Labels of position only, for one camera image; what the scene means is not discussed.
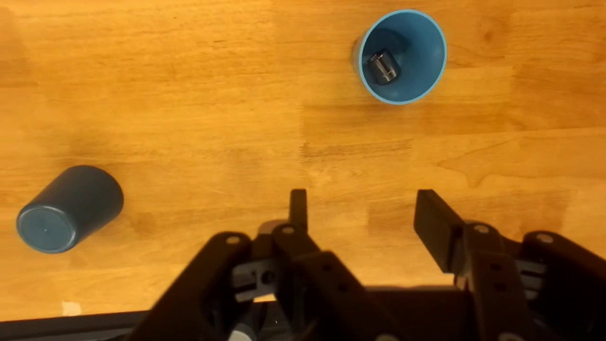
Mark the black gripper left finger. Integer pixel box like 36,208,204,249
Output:
128,187,393,341

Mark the silver stem cap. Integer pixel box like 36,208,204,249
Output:
367,50,401,86

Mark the light blue cup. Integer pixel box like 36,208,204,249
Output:
354,7,450,107

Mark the dark blue cup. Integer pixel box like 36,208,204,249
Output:
15,162,126,255

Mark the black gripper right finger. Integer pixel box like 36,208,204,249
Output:
412,187,606,341

